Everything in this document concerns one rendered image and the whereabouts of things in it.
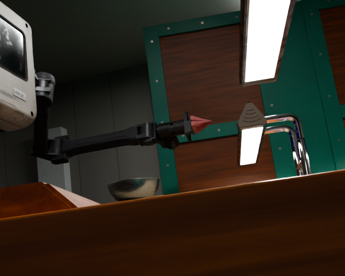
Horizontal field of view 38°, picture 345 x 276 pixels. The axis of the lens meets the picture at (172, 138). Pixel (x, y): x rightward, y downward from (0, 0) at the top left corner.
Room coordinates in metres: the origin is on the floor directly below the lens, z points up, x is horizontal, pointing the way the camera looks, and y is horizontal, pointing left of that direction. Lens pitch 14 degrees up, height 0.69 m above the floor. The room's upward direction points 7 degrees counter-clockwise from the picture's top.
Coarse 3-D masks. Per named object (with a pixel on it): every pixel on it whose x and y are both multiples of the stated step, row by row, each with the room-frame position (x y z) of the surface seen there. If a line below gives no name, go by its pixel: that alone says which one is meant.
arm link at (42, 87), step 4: (40, 80) 1.58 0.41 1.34; (44, 80) 1.59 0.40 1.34; (48, 80) 1.59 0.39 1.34; (40, 84) 1.58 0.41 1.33; (44, 84) 1.58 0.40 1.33; (48, 84) 1.59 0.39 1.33; (52, 84) 1.61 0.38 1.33; (36, 88) 1.57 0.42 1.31; (40, 88) 1.57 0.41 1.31; (44, 88) 1.57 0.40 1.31; (48, 88) 1.58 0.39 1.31; (52, 88) 1.60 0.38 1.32; (48, 92) 1.58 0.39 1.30; (52, 92) 1.60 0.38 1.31; (52, 96) 1.60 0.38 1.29
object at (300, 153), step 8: (272, 120) 1.58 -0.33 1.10; (280, 120) 1.59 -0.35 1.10; (296, 120) 1.57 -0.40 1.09; (272, 128) 1.73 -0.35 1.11; (280, 128) 1.73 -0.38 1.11; (288, 128) 1.72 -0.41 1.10; (296, 128) 1.58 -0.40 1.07; (296, 136) 1.73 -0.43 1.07; (296, 144) 1.72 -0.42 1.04; (304, 144) 1.58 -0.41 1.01; (296, 152) 1.72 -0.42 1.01; (304, 152) 1.57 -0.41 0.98; (296, 160) 1.73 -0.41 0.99; (304, 160) 1.57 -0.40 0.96; (296, 168) 1.73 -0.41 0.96; (304, 168) 1.58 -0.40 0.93
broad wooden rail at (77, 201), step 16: (0, 192) 0.37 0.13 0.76; (16, 192) 0.37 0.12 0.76; (32, 192) 0.37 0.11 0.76; (48, 192) 0.37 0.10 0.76; (64, 192) 0.39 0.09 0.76; (0, 208) 0.37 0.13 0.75; (16, 208) 0.37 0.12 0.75; (32, 208) 0.37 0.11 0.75; (48, 208) 0.37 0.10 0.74; (64, 208) 0.36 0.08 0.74
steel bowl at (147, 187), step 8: (112, 184) 4.07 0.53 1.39; (120, 184) 4.03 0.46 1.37; (128, 184) 4.01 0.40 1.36; (136, 184) 4.02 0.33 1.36; (144, 184) 4.04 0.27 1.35; (152, 184) 4.09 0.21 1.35; (112, 192) 4.12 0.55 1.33; (120, 192) 4.06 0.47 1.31; (128, 192) 4.04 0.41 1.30; (136, 192) 4.05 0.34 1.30; (144, 192) 4.07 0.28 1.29; (152, 192) 4.14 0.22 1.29; (120, 200) 4.16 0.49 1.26
